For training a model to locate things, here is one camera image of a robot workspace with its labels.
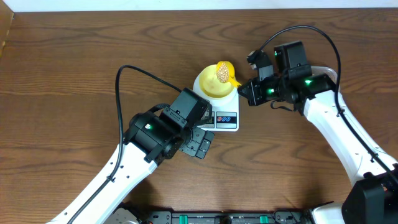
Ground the yellow plastic measuring scoop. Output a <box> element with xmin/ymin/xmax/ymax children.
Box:
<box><xmin>216</xmin><ymin>61</ymin><xmax>241</xmax><ymax>88</ymax></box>

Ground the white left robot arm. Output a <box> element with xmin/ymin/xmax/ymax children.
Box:
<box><xmin>51</xmin><ymin>88</ymin><xmax>214</xmax><ymax>223</ymax></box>

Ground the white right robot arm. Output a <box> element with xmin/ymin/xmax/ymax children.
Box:
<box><xmin>238</xmin><ymin>41</ymin><xmax>397</xmax><ymax>223</ymax></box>

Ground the white digital kitchen scale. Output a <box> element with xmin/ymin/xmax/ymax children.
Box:
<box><xmin>193</xmin><ymin>77</ymin><xmax>239</xmax><ymax>132</ymax></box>

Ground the yellow plastic bowl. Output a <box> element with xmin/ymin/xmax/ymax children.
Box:
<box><xmin>199</xmin><ymin>65</ymin><xmax>234</xmax><ymax>98</ymax></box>

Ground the soybeans pile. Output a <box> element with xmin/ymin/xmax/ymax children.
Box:
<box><xmin>216</xmin><ymin>62</ymin><xmax>229</xmax><ymax>83</ymax></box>

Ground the clear plastic container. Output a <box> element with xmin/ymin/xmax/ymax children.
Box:
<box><xmin>311</xmin><ymin>66</ymin><xmax>338</xmax><ymax>83</ymax></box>

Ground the brown cardboard sheet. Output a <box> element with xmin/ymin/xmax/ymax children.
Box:
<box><xmin>0</xmin><ymin>0</ymin><xmax>14</xmax><ymax>55</ymax></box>

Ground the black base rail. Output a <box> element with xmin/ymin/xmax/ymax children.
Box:
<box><xmin>111</xmin><ymin>202</ymin><xmax>315</xmax><ymax>224</ymax></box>

